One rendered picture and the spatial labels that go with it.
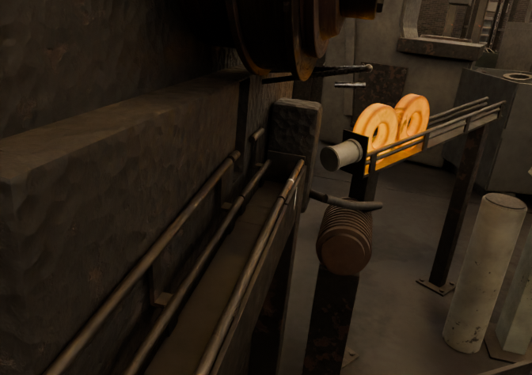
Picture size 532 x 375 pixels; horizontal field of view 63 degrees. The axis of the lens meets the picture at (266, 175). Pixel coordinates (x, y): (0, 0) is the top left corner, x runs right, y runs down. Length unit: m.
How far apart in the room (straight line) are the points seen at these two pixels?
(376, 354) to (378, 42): 2.37
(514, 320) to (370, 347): 0.46
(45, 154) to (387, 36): 3.13
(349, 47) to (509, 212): 2.23
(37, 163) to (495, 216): 1.27
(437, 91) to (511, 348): 2.02
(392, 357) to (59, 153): 1.33
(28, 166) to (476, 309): 1.41
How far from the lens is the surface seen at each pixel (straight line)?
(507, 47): 5.28
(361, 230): 1.02
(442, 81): 3.30
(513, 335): 1.69
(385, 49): 3.35
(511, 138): 2.79
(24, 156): 0.32
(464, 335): 1.61
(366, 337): 1.57
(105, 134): 0.36
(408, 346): 1.59
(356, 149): 1.06
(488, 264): 1.47
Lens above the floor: 0.97
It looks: 21 degrees down
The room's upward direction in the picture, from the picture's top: 6 degrees clockwise
